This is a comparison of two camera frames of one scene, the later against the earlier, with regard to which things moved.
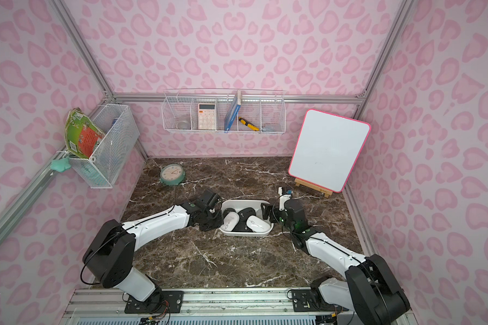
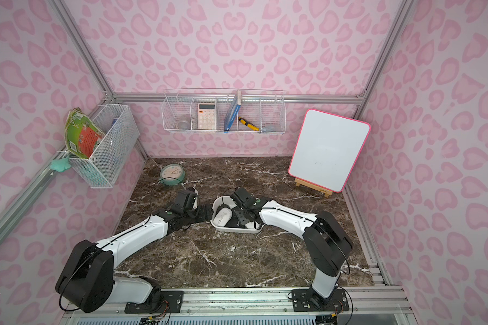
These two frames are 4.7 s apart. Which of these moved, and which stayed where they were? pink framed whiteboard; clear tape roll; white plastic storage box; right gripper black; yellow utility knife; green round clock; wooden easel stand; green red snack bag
Moved: right gripper black; white plastic storage box
Stayed: pink framed whiteboard; green red snack bag; yellow utility knife; clear tape roll; wooden easel stand; green round clock
